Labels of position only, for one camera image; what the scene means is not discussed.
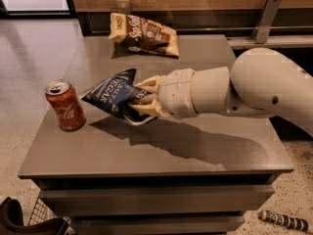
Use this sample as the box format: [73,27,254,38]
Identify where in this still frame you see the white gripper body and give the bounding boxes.
[157,69,198,118]

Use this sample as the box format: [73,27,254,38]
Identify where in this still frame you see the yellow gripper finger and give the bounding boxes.
[128,93,168,117]
[135,75,165,94]

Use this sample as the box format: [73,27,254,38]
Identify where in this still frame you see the blue chip bag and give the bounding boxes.
[82,69,157,125]

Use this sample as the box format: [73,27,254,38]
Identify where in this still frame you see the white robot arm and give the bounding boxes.
[129,48,313,135]

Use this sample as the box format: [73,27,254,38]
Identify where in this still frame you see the brown chip bag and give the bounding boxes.
[109,13,179,57]

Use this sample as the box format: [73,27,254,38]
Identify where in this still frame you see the red coke can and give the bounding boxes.
[45,79,86,131]

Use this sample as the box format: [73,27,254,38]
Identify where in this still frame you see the grey drawer cabinet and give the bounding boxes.
[18,34,295,235]

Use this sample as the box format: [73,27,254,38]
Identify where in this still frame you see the black white patterned tube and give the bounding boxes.
[258,210,312,232]

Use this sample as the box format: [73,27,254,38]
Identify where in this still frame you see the dark brown chair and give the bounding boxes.
[0,197,69,235]

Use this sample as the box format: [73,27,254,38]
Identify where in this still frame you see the left metal bracket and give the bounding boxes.
[116,0,131,14]

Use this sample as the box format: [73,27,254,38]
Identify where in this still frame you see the metal bracket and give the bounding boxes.
[116,0,131,14]
[251,0,282,44]

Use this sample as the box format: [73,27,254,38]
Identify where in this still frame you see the right metal bracket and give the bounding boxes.
[251,0,282,44]

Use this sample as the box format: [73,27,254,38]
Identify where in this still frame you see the white wire basket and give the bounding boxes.
[26,198,72,228]

